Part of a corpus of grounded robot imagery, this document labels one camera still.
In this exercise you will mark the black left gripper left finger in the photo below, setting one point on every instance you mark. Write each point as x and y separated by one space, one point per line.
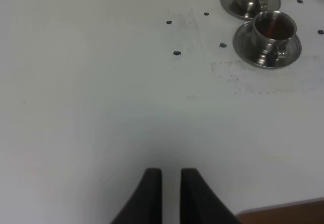
145 204

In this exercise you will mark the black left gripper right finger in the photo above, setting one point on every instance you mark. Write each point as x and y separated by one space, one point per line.
198 203

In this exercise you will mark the stainless steel saucer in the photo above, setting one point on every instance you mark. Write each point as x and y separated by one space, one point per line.
232 8
243 49

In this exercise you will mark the far stainless steel saucer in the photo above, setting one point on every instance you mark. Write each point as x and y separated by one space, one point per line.
232 8

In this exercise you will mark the near stainless steel teacup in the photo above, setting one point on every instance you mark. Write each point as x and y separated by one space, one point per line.
272 39

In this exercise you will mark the near stainless steel saucer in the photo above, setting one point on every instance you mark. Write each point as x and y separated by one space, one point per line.
243 49

